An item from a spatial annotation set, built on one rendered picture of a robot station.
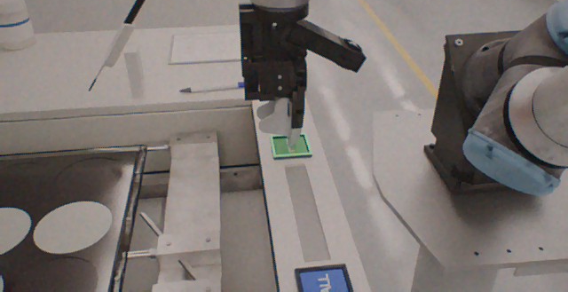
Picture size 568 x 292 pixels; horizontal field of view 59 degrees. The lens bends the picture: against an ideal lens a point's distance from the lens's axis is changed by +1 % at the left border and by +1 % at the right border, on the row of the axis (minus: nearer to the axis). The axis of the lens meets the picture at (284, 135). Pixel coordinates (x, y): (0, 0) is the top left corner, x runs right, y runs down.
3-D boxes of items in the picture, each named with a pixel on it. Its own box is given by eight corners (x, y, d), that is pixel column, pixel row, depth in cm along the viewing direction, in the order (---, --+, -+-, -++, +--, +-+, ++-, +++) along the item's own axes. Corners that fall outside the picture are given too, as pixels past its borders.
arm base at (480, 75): (548, 51, 85) (589, 27, 75) (548, 138, 81) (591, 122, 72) (462, 37, 84) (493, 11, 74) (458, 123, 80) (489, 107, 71)
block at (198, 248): (159, 270, 64) (155, 254, 62) (161, 250, 67) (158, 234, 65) (221, 264, 65) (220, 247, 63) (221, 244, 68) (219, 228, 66)
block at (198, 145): (170, 159, 84) (169, 145, 82) (172, 147, 87) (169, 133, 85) (218, 155, 85) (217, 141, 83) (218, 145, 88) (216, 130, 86)
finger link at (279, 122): (258, 147, 72) (256, 91, 67) (298, 145, 73) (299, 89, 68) (260, 160, 70) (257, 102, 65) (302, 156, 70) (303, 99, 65)
